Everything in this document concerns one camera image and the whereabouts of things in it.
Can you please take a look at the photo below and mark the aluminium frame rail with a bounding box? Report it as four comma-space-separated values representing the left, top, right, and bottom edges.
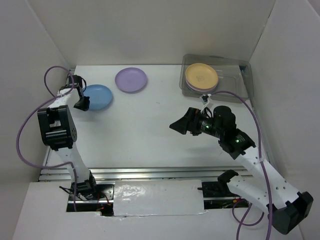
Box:
37, 65, 279, 183

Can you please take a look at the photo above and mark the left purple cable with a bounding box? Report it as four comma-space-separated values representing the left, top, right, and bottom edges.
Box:
15, 65, 77, 213

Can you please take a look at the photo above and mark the purple plate front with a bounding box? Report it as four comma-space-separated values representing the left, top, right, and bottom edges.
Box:
186, 81, 218, 93

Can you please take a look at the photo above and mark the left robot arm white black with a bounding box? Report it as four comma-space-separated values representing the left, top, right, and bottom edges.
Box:
37, 75, 99, 200

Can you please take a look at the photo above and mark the purple plate rear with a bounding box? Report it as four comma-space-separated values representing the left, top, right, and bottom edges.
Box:
114, 67, 148, 94

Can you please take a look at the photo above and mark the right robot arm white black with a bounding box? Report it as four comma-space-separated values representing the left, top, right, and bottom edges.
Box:
169, 105, 314, 235

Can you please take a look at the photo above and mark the clear plastic bin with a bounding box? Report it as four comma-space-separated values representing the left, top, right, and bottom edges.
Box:
179, 54, 254, 103

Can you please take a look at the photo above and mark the purple plate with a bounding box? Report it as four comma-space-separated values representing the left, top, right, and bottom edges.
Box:
186, 81, 218, 93
114, 67, 148, 94

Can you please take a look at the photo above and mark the orange plate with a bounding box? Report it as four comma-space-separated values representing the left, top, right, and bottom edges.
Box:
185, 63, 219, 89

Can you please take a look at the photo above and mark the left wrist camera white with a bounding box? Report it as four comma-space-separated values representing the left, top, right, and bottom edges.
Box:
200, 94, 213, 113

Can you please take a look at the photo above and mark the blue plate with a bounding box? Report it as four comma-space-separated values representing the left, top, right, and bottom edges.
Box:
84, 84, 113, 111

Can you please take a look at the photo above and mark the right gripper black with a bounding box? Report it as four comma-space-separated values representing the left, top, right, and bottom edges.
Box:
168, 106, 222, 138

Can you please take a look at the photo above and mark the white foil cover panel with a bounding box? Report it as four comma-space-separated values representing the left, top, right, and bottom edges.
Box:
113, 179, 205, 217

